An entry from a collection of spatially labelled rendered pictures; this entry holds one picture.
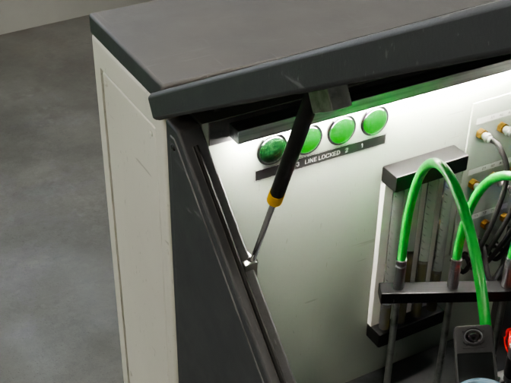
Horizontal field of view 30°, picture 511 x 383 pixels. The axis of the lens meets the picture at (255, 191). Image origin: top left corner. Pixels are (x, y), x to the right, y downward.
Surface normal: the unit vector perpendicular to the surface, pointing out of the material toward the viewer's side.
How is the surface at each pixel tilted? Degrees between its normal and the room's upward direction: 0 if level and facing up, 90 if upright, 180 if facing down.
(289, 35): 0
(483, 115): 90
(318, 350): 90
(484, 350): 16
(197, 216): 90
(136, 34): 0
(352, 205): 90
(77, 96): 1
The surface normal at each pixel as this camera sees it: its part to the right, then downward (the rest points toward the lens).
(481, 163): 0.48, 0.49
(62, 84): 0.01, -0.83
